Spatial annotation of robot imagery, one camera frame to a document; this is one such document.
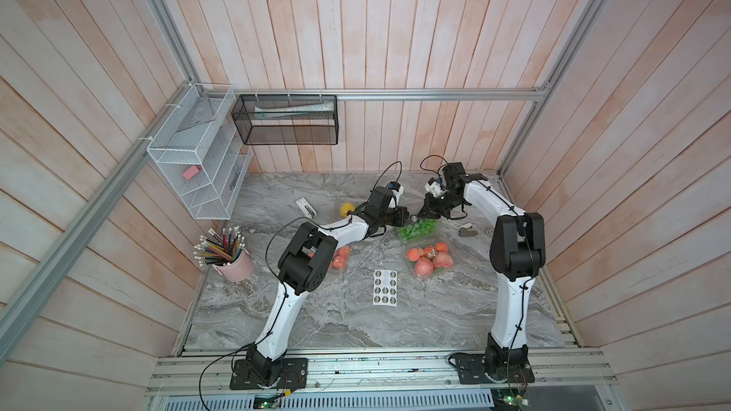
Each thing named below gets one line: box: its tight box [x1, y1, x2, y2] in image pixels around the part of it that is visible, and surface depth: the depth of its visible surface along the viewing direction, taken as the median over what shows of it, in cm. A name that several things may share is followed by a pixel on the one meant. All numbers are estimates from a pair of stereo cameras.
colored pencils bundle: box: [193, 226, 246, 267], surface depth 85 cm
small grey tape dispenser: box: [457, 222, 477, 237], surface depth 103 cm
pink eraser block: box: [182, 164, 203, 181], surface depth 84 cm
